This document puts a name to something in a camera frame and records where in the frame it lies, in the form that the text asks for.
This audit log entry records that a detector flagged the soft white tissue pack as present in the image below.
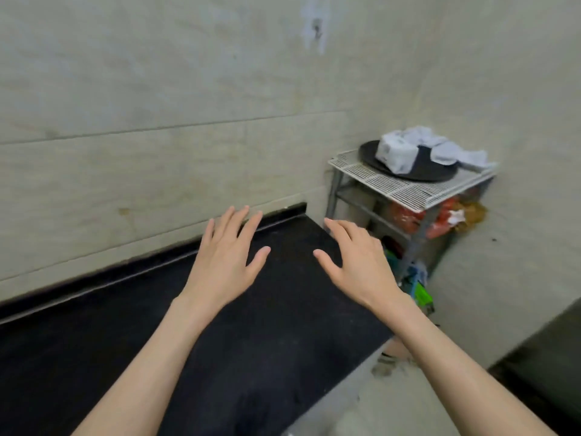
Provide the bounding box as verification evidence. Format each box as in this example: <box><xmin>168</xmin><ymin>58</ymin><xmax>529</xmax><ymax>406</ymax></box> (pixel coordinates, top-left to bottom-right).
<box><xmin>375</xmin><ymin>130</ymin><xmax>419</xmax><ymax>174</ymax></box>

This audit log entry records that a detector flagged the brown mop head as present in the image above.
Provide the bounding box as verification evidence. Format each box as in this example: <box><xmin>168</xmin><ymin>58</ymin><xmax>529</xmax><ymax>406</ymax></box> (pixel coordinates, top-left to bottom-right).
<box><xmin>458</xmin><ymin>202</ymin><xmax>488</xmax><ymax>233</ymax></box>

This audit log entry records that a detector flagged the person's right hand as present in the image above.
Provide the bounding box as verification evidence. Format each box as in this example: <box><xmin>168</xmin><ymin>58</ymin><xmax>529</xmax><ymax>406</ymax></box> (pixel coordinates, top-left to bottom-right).
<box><xmin>312</xmin><ymin>217</ymin><xmax>410</xmax><ymax>319</ymax></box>

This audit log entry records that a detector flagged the white wire rack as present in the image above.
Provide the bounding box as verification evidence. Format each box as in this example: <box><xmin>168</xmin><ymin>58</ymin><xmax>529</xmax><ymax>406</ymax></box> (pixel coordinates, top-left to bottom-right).
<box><xmin>324</xmin><ymin>148</ymin><xmax>499</xmax><ymax>286</ymax></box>

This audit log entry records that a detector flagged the person's sandalled foot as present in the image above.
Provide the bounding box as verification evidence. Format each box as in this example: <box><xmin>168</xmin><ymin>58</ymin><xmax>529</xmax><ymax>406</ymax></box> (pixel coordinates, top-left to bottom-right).
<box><xmin>371</xmin><ymin>338</ymin><xmax>421</xmax><ymax>378</ymax></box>

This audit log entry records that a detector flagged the blue plastic basket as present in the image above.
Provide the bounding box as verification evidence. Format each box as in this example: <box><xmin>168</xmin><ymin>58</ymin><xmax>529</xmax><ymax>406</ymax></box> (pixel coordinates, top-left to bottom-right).
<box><xmin>399</xmin><ymin>263</ymin><xmax>428</xmax><ymax>297</ymax></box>

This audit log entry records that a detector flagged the white cloth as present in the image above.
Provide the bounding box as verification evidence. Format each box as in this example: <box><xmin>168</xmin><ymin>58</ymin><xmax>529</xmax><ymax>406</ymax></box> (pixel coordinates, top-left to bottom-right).
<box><xmin>399</xmin><ymin>125</ymin><xmax>448</xmax><ymax>148</ymax></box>
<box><xmin>430</xmin><ymin>140</ymin><xmax>498</xmax><ymax>172</ymax></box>

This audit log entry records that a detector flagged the person's right forearm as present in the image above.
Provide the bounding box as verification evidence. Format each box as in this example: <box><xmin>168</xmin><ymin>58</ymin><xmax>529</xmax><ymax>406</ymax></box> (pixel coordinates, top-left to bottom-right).
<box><xmin>380</xmin><ymin>292</ymin><xmax>558</xmax><ymax>436</ymax></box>

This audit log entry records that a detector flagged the red plastic bag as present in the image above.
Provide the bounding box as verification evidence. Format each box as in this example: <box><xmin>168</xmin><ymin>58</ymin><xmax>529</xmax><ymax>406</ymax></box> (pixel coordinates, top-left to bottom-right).
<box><xmin>390</xmin><ymin>197</ymin><xmax>459</xmax><ymax>240</ymax></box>

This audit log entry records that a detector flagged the black round tray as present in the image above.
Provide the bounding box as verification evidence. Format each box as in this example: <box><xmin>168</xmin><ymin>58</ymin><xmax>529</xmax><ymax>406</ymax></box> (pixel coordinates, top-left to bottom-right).
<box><xmin>358</xmin><ymin>139</ymin><xmax>459</xmax><ymax>183</ymax></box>

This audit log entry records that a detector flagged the black countertop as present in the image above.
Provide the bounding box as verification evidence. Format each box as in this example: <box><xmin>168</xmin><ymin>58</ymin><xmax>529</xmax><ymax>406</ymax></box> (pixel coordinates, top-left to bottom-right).
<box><xmin>0</xmin><ymin>203</ymin><xmax>396</xmax><ymax>436</ymax></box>

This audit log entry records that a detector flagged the green plastic item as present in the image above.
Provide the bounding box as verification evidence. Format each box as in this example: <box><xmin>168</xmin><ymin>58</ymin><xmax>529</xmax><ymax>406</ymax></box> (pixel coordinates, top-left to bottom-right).
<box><xmin>413</xmin><ymin>281</ymin><xmax>435</xmax><ymax>308</ymax></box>

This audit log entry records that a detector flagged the person's left hand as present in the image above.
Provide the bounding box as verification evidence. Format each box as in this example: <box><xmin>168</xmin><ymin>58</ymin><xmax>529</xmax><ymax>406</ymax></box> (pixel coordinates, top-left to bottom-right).
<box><xmin>174</xmin><ymin>203</ymin><xmax>272</xmax><ymax>324</ymax></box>

